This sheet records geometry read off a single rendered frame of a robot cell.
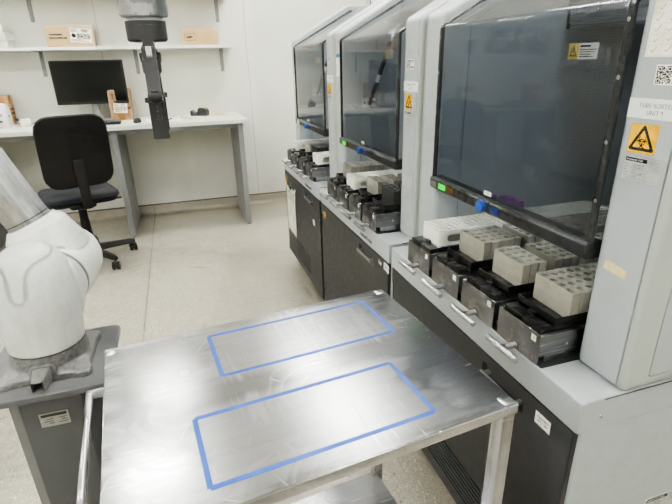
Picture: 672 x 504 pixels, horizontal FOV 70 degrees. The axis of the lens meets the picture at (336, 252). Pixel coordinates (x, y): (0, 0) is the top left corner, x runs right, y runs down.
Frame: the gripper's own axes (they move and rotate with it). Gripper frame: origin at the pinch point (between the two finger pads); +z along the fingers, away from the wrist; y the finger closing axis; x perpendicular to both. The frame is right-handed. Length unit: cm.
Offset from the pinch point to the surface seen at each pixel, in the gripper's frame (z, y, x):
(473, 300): 43, 19, 66
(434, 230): 34, -8, 70
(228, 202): 116, -360, 39
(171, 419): 38, 44, -4
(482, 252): 35, 10, 74
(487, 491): 57, 58, 45
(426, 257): 41, -5, 66
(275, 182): 101, -360, 88
